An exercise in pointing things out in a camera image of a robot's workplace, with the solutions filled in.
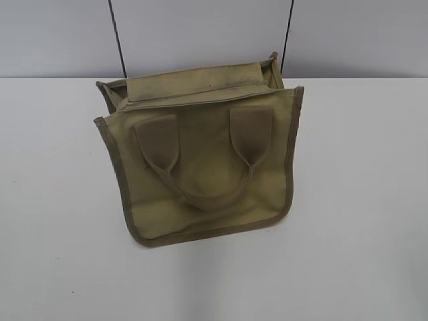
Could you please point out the yellow canvas tote bag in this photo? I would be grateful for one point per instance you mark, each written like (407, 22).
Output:
(203, 152)

